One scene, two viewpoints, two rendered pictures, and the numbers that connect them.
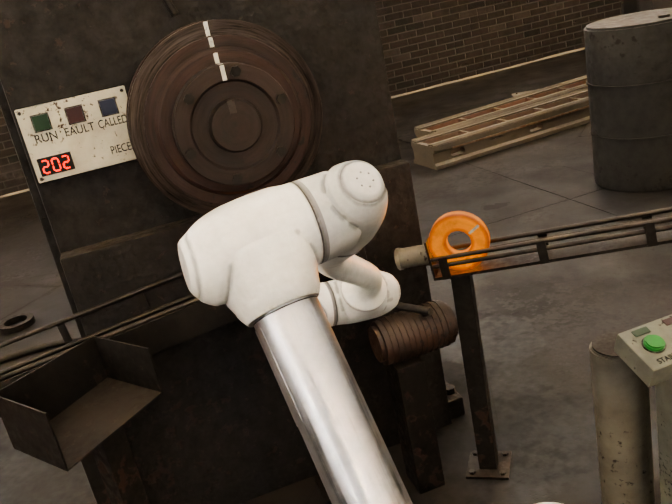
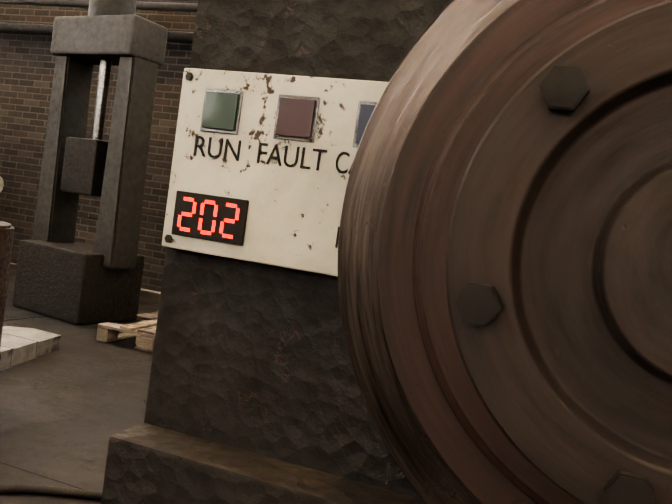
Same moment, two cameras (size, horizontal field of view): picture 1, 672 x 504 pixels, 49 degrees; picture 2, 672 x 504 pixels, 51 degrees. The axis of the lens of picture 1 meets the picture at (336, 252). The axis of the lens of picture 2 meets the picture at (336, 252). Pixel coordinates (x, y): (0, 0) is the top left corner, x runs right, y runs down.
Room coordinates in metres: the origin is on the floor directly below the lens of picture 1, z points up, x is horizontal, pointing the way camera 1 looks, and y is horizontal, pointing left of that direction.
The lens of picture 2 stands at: (1.31, 0.13, 1.12)
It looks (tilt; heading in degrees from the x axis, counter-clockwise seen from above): 3 degrees down; 35
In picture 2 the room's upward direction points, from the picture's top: 8 degrees clockwise
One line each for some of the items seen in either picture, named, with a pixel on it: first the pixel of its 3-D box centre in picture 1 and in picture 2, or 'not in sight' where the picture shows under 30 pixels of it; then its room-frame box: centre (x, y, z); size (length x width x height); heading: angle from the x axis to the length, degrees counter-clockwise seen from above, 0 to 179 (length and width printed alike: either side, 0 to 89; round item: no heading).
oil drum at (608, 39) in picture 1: (644, 98); not in sight; (3.96, -1.83, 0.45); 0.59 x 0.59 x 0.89
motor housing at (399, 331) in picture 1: (424, 396); not in sight; (1.77, -0.16, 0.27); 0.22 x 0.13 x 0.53; 105
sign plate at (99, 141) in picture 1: (81, 134); (293, 172); (1.84, 0.55, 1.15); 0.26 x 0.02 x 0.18; 105
